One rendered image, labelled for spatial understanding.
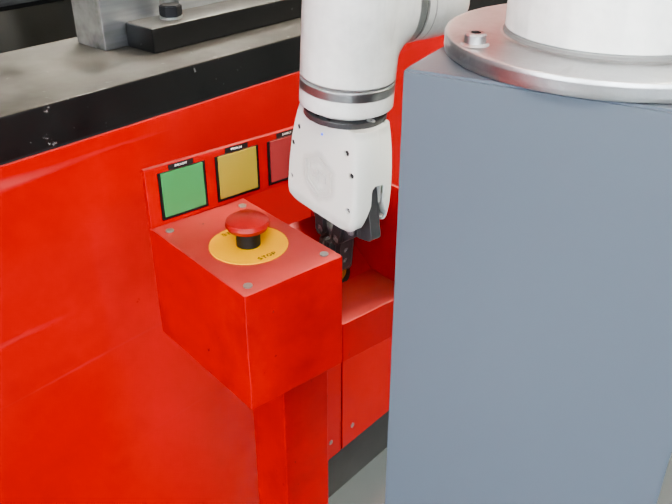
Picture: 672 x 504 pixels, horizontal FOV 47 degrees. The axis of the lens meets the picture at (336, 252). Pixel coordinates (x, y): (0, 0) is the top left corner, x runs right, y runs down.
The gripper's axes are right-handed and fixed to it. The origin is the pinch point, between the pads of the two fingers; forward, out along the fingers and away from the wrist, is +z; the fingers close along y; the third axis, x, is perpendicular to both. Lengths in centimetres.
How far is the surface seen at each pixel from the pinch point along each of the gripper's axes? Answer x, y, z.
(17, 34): 1, -86, 2
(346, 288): 0.0, 2.0, 3.3
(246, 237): -10.5, -0.4, -5.3
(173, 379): -7.8, -21.5, 28.7
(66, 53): -8.9, -39.7, -10.2
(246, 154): -4.1, -9.6, -7.9
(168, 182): -12.9, -9.6, -7.5
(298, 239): -5.7, 1.0, -4.1
